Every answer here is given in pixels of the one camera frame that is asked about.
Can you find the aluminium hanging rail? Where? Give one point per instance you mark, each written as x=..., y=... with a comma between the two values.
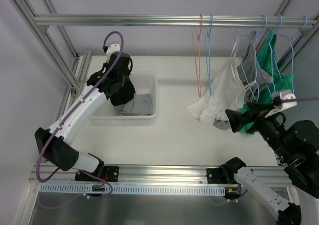
x=173, y=20

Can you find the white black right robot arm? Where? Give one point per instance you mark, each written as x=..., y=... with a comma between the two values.
x=297, y=147

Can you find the white slotted cable duct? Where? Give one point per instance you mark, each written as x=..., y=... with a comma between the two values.
x=128, y=189

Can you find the light blue wire hanger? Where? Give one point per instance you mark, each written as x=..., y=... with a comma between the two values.
x=208, y=52

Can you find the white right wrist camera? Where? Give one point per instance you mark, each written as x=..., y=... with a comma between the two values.
x=282, y=100

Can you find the aluminium frame left posts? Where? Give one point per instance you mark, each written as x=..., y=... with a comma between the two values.
x=74, y=73

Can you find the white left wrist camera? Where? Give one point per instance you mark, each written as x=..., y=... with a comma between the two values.
x=111, y=48

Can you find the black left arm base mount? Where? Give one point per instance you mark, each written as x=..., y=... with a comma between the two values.
x=105, y=173

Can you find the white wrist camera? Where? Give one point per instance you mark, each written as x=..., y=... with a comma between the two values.
x=111, y=48
x=282, y=100

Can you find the blue hanger with green top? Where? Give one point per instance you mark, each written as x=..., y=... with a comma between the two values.
x=271, y=52

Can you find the grey tank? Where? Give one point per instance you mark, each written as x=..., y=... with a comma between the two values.
x=250, y=70
x=140, y=104

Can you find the white plastic basket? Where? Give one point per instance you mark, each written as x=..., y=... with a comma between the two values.
x=144, y=84

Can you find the black tank top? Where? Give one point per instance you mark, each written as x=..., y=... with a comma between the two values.
x=117, y=86

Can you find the pink wire hanger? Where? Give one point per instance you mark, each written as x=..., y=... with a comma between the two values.
x=196, y=44

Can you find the aluminium table edge rail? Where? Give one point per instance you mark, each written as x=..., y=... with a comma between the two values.
x=188, y=175

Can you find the green tank top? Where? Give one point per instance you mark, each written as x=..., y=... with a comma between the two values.
x=264, y=70

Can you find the white tank top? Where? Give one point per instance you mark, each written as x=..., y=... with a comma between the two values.
x=227, y=92

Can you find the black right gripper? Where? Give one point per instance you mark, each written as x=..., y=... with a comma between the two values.
x=252, y=118

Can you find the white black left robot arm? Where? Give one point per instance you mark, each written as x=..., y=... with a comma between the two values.
x=170, y=135

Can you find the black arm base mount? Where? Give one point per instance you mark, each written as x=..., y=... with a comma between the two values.
x=224, y=174

